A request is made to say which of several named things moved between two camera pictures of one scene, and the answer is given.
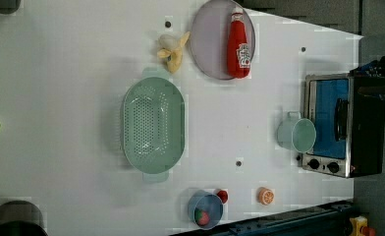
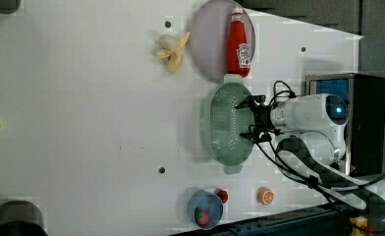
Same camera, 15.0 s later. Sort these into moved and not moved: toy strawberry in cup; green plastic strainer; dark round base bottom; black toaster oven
Moved: green plastic strainer
Not moved: black toaster oven; dark round base bottom; toy strawberry in cup
